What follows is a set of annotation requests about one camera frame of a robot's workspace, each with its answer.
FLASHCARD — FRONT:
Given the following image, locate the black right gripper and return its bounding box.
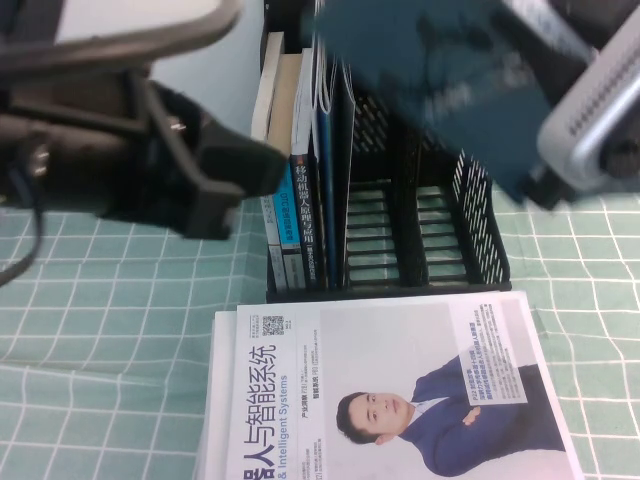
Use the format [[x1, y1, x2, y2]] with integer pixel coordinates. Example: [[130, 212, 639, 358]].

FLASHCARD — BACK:
[[518, 142, 640, 212]]

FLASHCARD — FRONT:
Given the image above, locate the black plastic book holder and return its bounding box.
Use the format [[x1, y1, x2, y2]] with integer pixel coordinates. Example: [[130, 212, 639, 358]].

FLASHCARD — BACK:
[[259, 0, 514, 304]]

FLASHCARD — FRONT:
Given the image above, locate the grey spine paperback book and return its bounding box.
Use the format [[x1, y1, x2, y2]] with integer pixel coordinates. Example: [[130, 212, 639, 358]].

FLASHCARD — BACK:
[[249, 30, 291, 294]]

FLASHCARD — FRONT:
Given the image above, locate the car suspension textbook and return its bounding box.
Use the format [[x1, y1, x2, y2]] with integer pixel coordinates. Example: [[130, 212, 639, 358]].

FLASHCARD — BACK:
[[307, 0, 564, 205]]

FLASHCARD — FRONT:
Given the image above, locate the cyan spine book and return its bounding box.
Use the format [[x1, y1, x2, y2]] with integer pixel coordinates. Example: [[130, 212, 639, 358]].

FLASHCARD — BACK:
[[267, 52, 307, 291]]

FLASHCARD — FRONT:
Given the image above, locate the white magazine stack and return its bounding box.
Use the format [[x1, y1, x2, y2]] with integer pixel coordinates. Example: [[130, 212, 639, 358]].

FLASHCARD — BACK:
[[194, 309, 241, 480]]

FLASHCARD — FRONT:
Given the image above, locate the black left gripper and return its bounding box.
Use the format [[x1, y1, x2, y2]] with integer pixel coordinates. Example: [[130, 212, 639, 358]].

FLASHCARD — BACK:
[[0, 66, 291, 241]]

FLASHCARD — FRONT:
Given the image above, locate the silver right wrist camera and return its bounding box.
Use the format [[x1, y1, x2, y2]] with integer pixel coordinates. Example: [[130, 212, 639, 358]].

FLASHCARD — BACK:
[[499, 0, 640, 191]]

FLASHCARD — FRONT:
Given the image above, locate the green checkered tablecloth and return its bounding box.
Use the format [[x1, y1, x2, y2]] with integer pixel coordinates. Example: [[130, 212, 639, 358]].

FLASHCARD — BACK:
[[0, 172, 640, 480]]

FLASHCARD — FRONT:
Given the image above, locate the dark thin booklet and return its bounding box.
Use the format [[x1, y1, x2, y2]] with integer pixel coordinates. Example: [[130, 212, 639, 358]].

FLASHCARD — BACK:
[[332, 59, 356, 290]]

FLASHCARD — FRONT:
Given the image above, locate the magazine with suited man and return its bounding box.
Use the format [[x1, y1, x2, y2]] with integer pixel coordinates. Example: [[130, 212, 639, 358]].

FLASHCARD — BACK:
[[224, 291, 586, 480]]

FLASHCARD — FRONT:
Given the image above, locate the white stapled magazine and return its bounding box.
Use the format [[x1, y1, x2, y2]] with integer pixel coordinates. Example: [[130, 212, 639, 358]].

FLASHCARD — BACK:
[[310, 29, 335, 115]]

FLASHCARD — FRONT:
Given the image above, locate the black spine robotics book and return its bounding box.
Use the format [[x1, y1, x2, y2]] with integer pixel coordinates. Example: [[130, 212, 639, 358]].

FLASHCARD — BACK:
[[291, 47, 329, 291]]

